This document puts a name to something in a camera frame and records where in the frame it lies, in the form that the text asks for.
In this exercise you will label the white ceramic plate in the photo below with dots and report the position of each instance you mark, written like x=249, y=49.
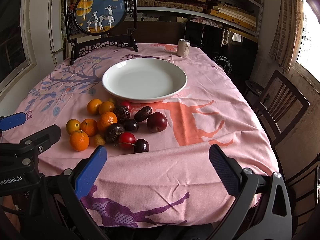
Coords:
x=144, y=80

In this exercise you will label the beige longan fruit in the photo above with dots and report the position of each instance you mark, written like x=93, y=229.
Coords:
x=97, y=140

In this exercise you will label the red cherry tomato back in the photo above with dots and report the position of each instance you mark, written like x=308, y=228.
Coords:
x=126, y=104

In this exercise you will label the small yellow orange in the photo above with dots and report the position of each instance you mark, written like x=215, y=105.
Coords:
x=72, y=126

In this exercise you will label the small dark plum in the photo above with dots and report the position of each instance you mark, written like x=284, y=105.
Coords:
x=131, y=125

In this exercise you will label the mandarin orange front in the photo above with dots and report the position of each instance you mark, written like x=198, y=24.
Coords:
x=79, y=140

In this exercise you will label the dark red cherry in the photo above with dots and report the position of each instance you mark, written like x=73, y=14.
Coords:
x=140, y=146

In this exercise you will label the red cherry tomato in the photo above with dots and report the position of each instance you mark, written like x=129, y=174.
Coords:
x=126, y=140
x=126, y=104

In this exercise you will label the beige drink can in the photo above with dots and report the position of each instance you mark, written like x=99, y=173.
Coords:
x=183, y=48

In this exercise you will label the round deer painting screen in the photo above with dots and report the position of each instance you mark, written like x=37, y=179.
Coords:
x=95, y=24

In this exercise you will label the dark wooden chair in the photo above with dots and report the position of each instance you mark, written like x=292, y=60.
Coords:
x=285, y=98

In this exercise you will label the yellow kumquat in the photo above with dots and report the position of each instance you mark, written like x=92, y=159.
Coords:
x=93, y=106
x=106, y=106

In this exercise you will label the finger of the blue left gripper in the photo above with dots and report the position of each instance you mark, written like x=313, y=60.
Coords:
x=91, y=170
x=11, y=121

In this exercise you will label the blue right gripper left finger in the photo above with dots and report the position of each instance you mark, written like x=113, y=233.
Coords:
x=91, y=170

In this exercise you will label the large dark red plum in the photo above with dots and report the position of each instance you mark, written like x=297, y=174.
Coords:
x=157, y=122

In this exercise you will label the wrinkled dark passion fruit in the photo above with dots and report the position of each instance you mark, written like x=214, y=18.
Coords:
x=122, y=113

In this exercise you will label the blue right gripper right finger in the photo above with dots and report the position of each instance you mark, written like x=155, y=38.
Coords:
x=227, y=169

